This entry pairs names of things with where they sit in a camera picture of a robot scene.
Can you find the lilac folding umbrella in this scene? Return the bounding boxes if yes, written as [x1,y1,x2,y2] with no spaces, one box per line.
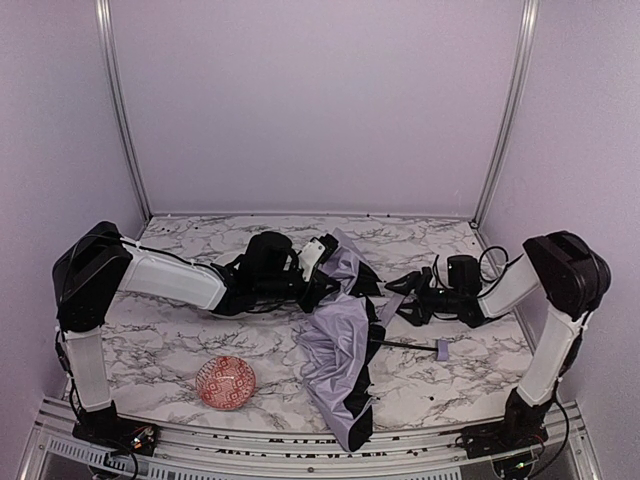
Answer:
[297,228,449,453]

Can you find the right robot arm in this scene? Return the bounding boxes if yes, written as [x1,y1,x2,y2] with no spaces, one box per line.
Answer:
[384,230,611,435]

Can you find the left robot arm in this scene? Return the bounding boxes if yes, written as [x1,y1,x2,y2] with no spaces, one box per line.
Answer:
[52,221,339,436]

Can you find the red patterned bowl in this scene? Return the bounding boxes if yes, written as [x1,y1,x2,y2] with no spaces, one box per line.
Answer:
[195,356,257,411]

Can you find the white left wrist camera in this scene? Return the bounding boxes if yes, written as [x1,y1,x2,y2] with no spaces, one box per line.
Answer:
[298,235,337,282]

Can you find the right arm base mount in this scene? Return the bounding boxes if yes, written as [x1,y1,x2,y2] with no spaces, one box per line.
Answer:
[455,421,549,459]

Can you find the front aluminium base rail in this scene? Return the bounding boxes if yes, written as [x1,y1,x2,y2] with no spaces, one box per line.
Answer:
[18,398,602,479]

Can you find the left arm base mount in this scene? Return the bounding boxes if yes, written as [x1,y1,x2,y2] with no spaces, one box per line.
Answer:
[72,418,159,456]

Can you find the right aluminium frame post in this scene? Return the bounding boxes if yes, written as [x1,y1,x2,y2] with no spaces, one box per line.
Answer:
[471,0,541,229]

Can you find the aluminium frame post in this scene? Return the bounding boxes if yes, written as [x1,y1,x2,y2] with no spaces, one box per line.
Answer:
[95,0,153,224]
[471,0,541,229]

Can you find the left aluminium frame post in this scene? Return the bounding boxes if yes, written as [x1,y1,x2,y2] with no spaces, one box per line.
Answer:
[95,0,153,224]

